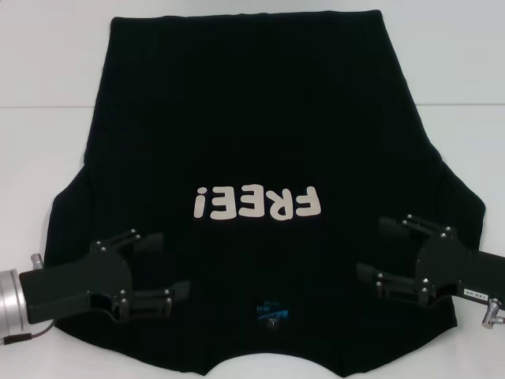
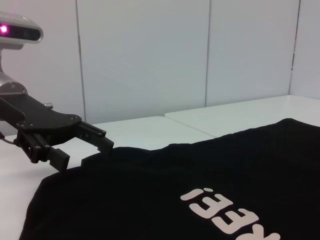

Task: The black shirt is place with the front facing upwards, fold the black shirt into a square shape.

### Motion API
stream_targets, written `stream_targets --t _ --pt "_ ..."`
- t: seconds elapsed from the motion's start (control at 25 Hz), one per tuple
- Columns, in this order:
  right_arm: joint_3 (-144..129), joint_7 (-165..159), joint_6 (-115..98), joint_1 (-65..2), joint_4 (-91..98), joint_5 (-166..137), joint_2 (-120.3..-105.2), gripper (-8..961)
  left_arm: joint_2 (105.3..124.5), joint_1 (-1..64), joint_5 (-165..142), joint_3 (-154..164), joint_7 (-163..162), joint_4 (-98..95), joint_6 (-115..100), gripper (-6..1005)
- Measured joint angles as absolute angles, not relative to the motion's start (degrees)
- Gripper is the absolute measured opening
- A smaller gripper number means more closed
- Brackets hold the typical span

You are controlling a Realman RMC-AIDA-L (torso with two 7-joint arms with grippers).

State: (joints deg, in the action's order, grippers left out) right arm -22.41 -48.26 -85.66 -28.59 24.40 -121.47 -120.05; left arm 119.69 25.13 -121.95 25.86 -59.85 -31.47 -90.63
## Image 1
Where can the black shirt with FREE print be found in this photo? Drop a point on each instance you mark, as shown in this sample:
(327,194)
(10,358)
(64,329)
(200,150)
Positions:
(252,118)

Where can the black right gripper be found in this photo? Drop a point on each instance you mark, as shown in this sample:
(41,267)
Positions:
(453,264)

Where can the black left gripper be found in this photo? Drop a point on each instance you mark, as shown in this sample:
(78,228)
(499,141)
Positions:
(79,276)

